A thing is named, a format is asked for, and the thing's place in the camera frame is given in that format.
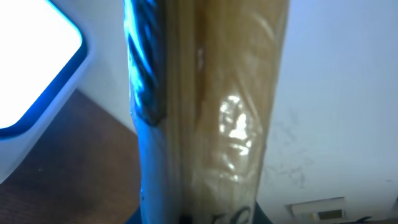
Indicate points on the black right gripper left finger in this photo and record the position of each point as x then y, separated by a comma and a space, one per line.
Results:
136, 217

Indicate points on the wall thermostat panel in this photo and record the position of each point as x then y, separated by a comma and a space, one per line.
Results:
328, 210

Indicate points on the spaghetti pasta package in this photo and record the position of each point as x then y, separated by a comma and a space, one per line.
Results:
202, 78

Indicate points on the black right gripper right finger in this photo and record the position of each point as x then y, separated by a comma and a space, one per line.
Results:
259, 216

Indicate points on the white barcode scanner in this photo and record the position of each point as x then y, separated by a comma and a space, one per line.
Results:
45, 49

